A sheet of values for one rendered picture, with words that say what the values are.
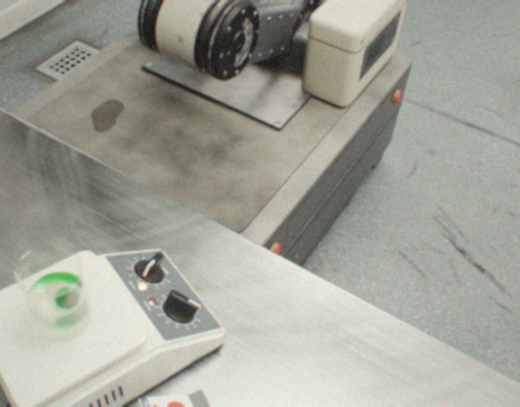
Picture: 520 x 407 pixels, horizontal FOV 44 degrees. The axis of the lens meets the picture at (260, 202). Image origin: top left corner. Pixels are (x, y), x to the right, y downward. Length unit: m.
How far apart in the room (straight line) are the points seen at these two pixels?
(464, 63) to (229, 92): 1.14
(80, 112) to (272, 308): 0.94
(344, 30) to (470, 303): 0.75
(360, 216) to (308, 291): 1.11
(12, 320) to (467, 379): 0.44
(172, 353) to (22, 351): 0.13
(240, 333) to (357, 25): 0.91
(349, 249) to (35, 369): 1.25
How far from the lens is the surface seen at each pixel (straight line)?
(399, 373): 0.68
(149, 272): 0.64
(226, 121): 1.48
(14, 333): 0.60
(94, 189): 0.81
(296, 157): 1.41
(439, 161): 2.03
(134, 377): 0.60
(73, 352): 0.58
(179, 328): 0.62
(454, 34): 2.61
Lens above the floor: 1.33
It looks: 48 degrees down
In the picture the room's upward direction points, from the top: 4 degrees clockwise
